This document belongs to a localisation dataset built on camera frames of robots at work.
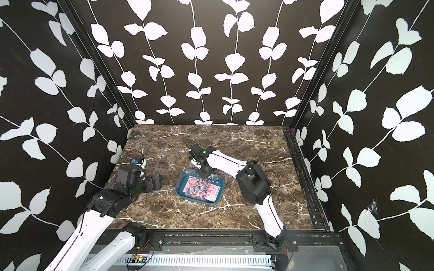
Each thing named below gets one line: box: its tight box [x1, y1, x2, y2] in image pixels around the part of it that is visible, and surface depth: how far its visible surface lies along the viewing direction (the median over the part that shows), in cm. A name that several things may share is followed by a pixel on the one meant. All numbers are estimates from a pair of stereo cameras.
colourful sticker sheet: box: [182, 177, 221, 203], surface depth 92 cm
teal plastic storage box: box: [175, 168, 225, 207], surface depth 90 cm
